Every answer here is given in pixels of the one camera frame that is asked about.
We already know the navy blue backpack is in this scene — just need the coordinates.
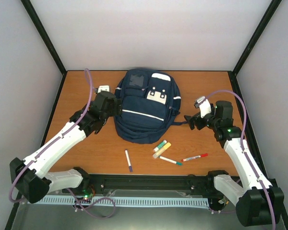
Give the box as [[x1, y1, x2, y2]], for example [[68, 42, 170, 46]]
[[114, 68, 185, 144]]

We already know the purple cap marker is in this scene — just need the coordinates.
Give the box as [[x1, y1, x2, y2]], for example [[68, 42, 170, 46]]
[[125, 149, 133, 173]]

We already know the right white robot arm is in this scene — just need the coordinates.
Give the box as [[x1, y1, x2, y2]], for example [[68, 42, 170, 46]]
[[184, 97, 284, 227]]

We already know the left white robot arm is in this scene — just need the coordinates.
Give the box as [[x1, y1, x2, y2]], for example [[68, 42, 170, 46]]
[[10, 91, 122, 204]]

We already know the red cap marker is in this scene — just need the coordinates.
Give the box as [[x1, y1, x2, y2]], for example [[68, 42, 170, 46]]
[[181, 153, 208, 162]]

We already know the green white glue stick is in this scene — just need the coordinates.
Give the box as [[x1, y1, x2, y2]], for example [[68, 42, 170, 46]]
[[153, 140, 167, 152]]

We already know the yellow highlighter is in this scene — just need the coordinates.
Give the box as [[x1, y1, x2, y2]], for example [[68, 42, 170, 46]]
[[153, 142, 171, 159]]

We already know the teal cap marker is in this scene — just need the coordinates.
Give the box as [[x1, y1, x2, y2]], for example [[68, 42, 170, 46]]
[[159, 156, 182, 166]]

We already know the small circuit board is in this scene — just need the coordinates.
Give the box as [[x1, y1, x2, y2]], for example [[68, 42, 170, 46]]
[[82, 188, 96, 200]]

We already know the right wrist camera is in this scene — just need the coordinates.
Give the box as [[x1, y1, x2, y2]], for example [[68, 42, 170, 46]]
[[195, 96, 212, 118]]

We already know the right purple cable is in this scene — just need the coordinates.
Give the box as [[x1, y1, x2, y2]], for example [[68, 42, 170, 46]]
[[203, 90, 277, 230]]

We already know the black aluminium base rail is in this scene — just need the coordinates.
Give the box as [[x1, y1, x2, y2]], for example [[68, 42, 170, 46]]
[[84, 174, 223, 199]]

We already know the light blue cable duct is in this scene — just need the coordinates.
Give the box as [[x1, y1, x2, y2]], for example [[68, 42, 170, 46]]
[[36, 195, 209, 209]]

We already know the right black frame post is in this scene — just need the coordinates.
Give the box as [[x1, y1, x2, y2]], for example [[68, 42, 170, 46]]
[[232, 0, 282, 77]]

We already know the black frame post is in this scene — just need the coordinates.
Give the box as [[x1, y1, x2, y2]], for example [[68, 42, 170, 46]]
[[232, 0, 282, 77], [21, 0, 67, 76]]

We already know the left black frame post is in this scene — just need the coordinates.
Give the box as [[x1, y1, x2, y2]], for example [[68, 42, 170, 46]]
[[21, 0, 67, 76]]

